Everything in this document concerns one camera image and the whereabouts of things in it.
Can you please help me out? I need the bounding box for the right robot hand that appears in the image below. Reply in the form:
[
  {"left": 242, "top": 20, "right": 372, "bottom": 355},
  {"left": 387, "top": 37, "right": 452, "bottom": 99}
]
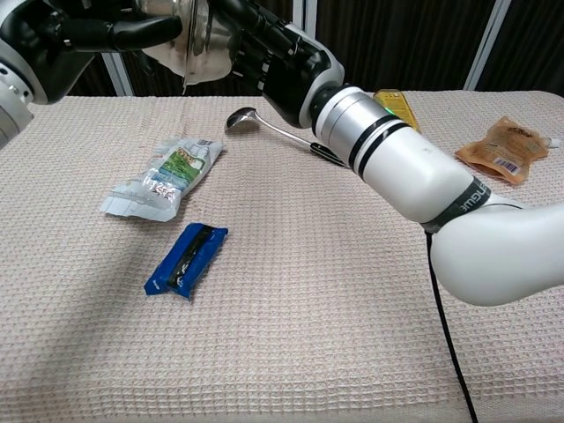
[{"left": 211, "top": 0, "right": 345, "bottom": 130}]

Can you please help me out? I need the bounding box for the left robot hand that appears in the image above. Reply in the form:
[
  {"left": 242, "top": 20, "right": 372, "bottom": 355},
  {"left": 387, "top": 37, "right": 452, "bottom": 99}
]
[{"left": 0, "top": 0, "right": 184, "bottom": 106}]

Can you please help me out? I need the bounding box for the metal bowl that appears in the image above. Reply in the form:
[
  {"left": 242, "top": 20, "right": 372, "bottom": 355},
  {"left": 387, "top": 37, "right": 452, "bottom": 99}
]
[
  {"left": 189, "top": 0, "right": 237, "bottom": 85},
  {"left": 136, "top": 0, "right": 198, "bottom": 97}
]

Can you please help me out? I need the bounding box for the yellow label tea bottle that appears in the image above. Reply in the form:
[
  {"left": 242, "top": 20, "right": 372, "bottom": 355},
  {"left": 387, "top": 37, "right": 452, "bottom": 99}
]
[{"left": 373, "top": 88, "right": 423, "bottom": 134}]

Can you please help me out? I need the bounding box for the white green snack bag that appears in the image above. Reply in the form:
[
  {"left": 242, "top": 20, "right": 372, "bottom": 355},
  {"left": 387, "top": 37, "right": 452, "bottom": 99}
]
[{"left": 100, "top": 136, "right": 226, "bottom": 223}]

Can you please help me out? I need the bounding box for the blue cookie pack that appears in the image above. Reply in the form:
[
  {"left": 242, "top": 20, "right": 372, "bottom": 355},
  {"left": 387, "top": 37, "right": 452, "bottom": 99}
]
[{"left": 143, "top": 221, "right": 231, "bottom": 302}]

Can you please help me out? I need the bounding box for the brown sauce pouch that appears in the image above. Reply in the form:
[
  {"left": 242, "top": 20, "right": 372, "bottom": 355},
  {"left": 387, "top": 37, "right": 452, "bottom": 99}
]
[{"left": 454, "top": 115, "right": 564, "bottom": 186}]

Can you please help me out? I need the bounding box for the beige waffle tablecloth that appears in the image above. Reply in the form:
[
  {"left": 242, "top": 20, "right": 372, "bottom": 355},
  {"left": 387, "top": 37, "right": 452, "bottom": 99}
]
[{"left": 0, "top": 90, "right": 564, "bottom": 423}]

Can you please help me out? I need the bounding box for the steel ladle black handle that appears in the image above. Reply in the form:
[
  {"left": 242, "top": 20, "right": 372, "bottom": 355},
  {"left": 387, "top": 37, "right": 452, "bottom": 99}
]
[{"left": 224, "top": 106, "right": 350, "bottom": 168}]

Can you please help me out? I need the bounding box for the white partition frame post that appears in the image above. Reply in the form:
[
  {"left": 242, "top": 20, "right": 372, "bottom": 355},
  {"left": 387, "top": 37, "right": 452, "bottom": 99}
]
[
  {"left": 462, "top": 0, "right": 513, "bottom": 92},
  {"left": 100, "top": 50, "right": 136, "bottom": 97},
  {"left": 290, "top": 0, "right": 319, "bottom": 39}
]

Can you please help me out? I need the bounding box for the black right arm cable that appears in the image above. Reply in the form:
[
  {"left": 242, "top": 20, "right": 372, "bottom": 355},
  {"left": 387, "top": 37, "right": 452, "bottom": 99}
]
[{"left": 423, "top": 226, "right": 480, "bottom": 423}]

